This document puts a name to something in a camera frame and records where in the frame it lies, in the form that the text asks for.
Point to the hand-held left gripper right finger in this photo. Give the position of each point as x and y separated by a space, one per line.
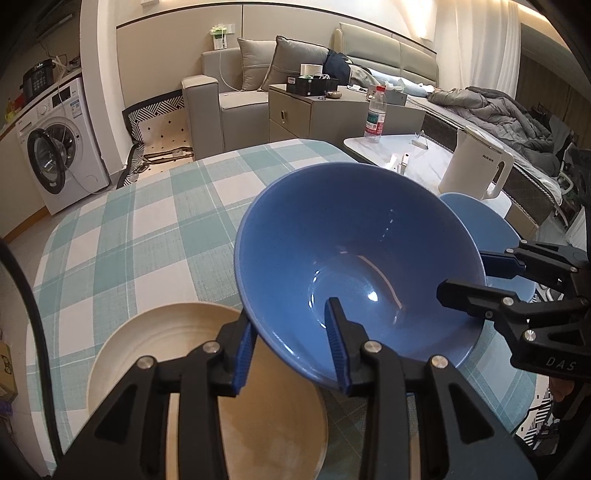
337 350

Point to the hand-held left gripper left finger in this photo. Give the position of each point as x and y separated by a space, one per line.
244 360

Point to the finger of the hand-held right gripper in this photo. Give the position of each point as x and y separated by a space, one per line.
501 266
466 295

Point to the blue bowl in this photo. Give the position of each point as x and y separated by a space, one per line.
369 240
489 221

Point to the cream round plate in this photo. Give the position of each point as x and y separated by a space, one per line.
152 332

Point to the person's right hand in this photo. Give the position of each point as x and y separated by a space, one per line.
561 392

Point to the white electric kettle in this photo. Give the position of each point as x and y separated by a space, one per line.
475 161

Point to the white marble side table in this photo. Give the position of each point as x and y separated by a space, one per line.
425 161

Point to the grey jacket on bed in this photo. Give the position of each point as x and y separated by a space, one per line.
498 115

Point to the teal checked tablecloth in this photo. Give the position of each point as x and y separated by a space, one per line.
138 221

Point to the clear water bottle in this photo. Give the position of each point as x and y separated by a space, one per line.
375 115

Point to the striped black white cushion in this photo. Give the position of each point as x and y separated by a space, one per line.
147 168

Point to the white curtain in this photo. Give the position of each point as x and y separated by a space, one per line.
508 46

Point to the grey nightstand cabinet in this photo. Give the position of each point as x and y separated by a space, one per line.
314 120

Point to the beige upholstered bed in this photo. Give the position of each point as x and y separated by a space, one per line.
392 60

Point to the white diamond print cushion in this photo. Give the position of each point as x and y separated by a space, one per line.
166 134

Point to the grey sofa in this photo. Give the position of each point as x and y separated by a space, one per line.
203 120

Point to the dark blue pillow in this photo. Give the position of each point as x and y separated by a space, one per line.
337 67

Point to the black storage box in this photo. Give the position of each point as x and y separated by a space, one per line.
309 85

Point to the black white geometric cushion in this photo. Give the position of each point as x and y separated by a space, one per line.
152 110

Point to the white washing machine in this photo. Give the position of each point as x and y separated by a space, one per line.
69 152

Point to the grey pillow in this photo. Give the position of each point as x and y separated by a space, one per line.
295 57
256 64

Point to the black pressure cooker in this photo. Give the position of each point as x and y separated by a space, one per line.
39 81

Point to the wall socket with green charger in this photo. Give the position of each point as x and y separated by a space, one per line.
221 37

